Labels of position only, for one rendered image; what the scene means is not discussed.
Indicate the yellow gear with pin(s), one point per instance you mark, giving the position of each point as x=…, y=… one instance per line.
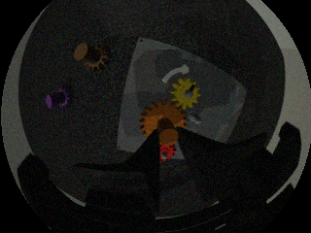
x=181, y=89

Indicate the purple gear with hub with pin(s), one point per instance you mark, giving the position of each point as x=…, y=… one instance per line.
x=61, y=98

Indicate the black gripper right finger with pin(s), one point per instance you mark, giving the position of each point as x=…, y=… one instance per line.
x=211, y=162

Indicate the white curved arrow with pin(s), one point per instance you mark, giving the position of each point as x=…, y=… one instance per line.
x=183, y=70

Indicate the red gear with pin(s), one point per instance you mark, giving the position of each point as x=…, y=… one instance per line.
x=170, y=149

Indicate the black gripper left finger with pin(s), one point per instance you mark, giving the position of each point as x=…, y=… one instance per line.
x=139, y=174

